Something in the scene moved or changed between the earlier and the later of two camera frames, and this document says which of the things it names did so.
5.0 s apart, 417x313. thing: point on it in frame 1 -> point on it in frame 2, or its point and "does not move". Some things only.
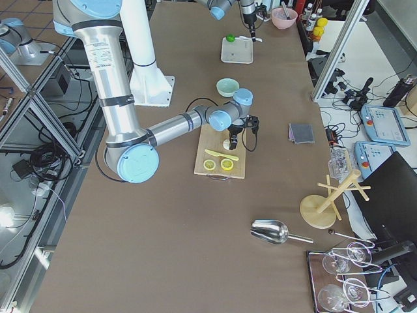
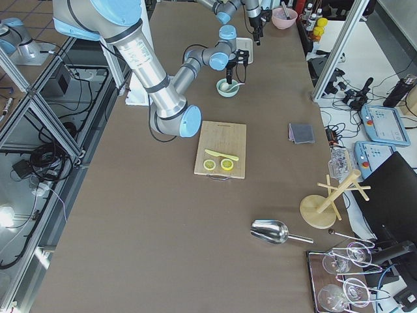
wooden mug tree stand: [320, 212] does not move
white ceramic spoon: [244, 38] -> [239, 84]
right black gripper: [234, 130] -> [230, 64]
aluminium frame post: [339, 49] does not move
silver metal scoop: [274, 232] does not move
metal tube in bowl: [285, 10] does not move
